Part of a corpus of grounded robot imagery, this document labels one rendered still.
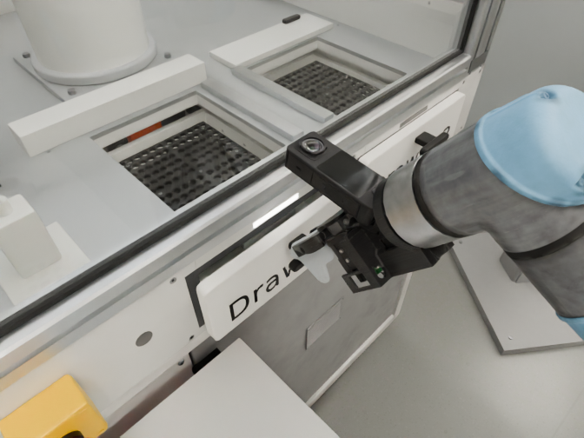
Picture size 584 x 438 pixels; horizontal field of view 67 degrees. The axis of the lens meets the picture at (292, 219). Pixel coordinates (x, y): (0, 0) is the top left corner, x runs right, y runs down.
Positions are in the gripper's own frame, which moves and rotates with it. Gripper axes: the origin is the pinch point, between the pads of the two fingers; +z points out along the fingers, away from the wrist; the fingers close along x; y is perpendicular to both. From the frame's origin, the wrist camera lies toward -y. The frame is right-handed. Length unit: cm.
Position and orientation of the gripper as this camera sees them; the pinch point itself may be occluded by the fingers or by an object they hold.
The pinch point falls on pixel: (303, 240)
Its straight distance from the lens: 56.3
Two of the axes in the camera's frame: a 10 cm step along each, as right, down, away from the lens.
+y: 5.7, 8.2, 0.1
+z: -4.1, 2.7, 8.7
